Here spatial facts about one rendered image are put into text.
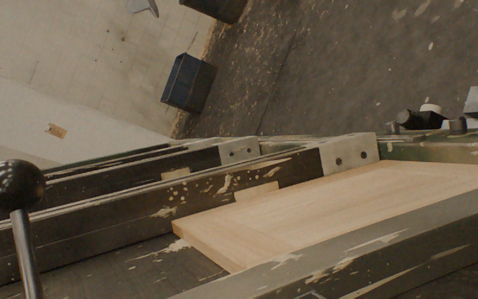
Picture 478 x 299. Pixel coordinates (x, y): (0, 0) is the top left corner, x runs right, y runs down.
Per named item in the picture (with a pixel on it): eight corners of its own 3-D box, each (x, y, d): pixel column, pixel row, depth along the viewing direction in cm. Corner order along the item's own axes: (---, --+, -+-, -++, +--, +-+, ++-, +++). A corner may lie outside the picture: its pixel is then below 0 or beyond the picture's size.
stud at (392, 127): (403, 134, 84) (401, 120, 84) (393, 137, 83) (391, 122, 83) (394, 135, 86) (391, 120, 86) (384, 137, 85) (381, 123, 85)
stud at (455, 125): (472, 133, 71) (469, 115, 71) (460, 136, 70) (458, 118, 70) (458, 133, 73) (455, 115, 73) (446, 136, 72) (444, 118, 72)
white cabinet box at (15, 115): (196, 150, 471) (-16, 71, 391) (177, 199, 471) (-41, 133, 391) (183, 142, 527) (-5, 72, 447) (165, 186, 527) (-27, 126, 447)
